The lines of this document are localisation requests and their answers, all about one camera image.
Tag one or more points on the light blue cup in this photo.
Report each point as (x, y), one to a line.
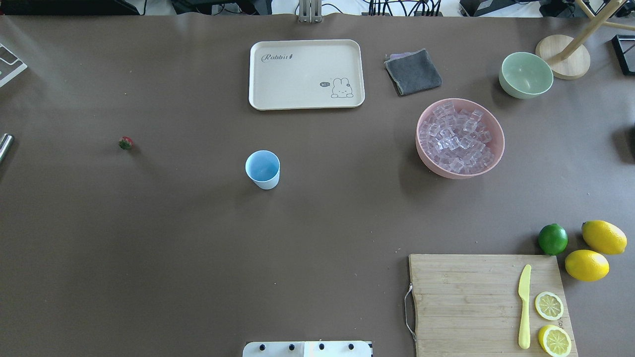
(263, 168)

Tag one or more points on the red strawberry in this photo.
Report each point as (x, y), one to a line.
(126, 143)

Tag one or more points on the steel muddler with black cap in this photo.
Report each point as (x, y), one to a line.
(5, 145)

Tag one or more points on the clear ice cubes pile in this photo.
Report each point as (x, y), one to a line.
(457, 137)

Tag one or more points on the cream rabbit tray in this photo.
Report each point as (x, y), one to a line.
(306, 74)

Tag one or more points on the grey folded cloth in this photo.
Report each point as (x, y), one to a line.
(412, 72)

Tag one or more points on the pink bowl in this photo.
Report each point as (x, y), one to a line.
(424, 153)

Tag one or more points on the wooden cutting board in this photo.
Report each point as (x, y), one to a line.
(467, 305)

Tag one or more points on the green bowl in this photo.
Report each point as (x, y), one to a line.
(525, 76)

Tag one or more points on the green lime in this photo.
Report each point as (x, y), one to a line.
(553, 239)

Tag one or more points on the yellow plastic knife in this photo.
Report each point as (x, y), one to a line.
(524, 339)

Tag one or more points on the lemon slice upper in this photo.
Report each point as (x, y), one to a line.
(549, 306)

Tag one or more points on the lemon slice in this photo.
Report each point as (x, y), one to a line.
(555, 341)
(549, 306)

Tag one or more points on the wooden stand with round base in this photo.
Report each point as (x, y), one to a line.
(567, 57)

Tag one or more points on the yellow lemon near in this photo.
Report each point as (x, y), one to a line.
(587, 265)

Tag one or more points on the yellow lemon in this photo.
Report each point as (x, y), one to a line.
(587, 265)
(604, 237)

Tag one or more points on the lemon slice lower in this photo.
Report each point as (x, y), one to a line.
(555, 341)

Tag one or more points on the yellow lemon far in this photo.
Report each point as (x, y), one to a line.
(604, 237)

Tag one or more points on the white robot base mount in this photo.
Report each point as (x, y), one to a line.
(309, 349)

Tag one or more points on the black frame object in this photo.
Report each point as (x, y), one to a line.
(623, 46)

